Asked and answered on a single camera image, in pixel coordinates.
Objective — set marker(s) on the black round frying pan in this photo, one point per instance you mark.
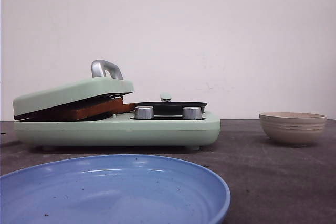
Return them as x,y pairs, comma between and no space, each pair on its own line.
171,108

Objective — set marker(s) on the mint green sandwich maker base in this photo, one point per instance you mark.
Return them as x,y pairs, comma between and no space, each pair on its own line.
122,130

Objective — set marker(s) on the sandwich maker hinged lid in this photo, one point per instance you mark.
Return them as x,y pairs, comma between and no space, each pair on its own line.
106,79

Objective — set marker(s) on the blue plate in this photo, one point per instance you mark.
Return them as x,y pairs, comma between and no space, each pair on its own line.
123,188

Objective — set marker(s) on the right silver control knob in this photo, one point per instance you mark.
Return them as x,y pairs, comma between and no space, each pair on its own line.
192,113

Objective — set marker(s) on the silver control knob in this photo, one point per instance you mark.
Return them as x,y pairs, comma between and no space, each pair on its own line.
192,113
144,112

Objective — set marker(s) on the beige ribbed bowl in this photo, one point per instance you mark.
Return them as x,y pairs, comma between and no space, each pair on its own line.
293,128

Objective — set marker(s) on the left silver control knob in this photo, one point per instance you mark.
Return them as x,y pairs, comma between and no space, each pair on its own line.
144,112

